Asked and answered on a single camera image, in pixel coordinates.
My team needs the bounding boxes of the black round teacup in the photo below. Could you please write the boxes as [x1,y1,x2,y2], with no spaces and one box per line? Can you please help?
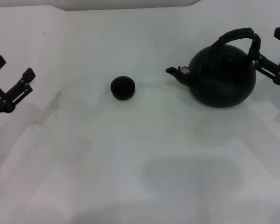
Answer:
[110,76,136,102]

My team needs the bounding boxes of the black round teapot with handle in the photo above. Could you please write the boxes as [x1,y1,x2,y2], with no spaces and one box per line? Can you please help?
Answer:
[165,27,262,109]

